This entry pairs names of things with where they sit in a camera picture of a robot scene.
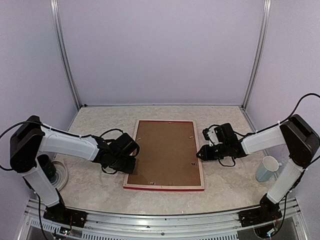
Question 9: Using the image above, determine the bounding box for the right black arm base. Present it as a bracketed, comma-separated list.
[238, 194, 283, 227]

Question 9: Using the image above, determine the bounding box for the brown backing board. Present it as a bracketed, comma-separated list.
[126, 121, 202, 187]

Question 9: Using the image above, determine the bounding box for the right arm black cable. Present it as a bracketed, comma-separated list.
[277, 93, 320, 166]

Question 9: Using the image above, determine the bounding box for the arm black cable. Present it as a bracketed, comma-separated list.
[277, 93, 320, 166]
[0, 121, 126, 172]

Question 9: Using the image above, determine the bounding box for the white plate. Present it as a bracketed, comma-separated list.
[49, 161, 69, 191]

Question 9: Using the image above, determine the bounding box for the aluminium corner post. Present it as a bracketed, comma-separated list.
[50, 0, 82, 110]
[241, 0, 272, 111]

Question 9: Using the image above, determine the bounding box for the aluminium front rail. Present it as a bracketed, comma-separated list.
[18, 197, 307, 240]

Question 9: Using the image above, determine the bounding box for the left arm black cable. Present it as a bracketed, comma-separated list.
[0, 121, 126, 172]

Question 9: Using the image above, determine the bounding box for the right aluminium corner post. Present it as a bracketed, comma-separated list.
[241, 0, 272, 111]

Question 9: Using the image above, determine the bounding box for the left aluminium corner post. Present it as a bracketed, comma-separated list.
[50, 0, 82, 110]

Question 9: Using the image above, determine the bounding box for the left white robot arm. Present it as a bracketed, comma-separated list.
[9, 115, 140, 223]

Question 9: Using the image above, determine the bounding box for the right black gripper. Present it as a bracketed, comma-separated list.
[196, 142, 229, 162]

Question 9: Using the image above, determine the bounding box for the light blue paper cup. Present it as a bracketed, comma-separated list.
[255, 156, 280, 183]

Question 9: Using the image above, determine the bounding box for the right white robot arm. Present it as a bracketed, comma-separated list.
[196, 114, 320, 205]

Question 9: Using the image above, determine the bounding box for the black cup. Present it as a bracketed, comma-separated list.
[37, 154, 57, 181]

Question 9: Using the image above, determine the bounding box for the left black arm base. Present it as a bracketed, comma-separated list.
[43, 195, 88, 228]

